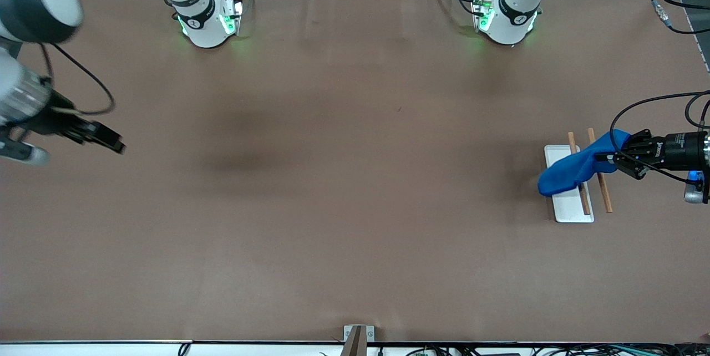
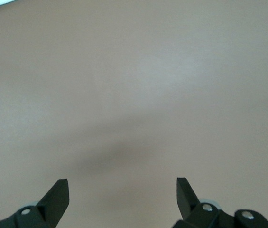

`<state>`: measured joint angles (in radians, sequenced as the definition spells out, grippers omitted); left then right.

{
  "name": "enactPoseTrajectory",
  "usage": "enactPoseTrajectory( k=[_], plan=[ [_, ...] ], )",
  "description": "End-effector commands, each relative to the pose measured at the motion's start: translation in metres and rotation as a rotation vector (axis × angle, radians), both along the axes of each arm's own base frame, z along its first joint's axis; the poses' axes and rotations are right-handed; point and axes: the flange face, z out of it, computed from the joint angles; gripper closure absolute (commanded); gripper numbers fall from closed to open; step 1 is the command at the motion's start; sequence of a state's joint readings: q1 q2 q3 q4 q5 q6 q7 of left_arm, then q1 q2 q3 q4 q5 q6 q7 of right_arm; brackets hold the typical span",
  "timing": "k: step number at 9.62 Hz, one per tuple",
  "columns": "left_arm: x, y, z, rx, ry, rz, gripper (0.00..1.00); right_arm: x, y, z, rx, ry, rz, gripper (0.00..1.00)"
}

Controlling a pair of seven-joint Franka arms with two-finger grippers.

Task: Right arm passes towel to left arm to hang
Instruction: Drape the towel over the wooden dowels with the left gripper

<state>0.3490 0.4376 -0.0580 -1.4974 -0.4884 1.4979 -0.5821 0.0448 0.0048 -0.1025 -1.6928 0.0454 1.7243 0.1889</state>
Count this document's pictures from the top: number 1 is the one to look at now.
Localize tangled cables below table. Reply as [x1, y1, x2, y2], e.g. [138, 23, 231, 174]
[405, 344, 710, 356]

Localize grey metal mounting bracket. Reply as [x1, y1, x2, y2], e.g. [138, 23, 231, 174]
[343, 324, 376, 343]

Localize black left arm wrist cable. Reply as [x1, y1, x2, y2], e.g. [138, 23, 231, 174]
[609, 90, 710, 185]

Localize brown post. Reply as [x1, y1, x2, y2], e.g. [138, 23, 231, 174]
[340, 326, 367, 356]

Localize wooden towel rack rod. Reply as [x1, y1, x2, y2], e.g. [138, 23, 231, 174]
[567, 132, 592, 216]
[587, 128, 613, 213]

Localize blue cloth towel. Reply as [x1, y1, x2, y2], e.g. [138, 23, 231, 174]
[537, 130, 632, 197]

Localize black right arm wrist cable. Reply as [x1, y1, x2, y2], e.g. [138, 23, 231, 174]
[39, 43, 116, 116]

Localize black arm wrist cable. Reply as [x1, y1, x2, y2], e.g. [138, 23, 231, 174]
[609, 90, 710, 185]
[39, 43, 116, 116]

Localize white towel rack base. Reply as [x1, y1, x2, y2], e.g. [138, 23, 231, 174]
[544, 145, 595, 223]

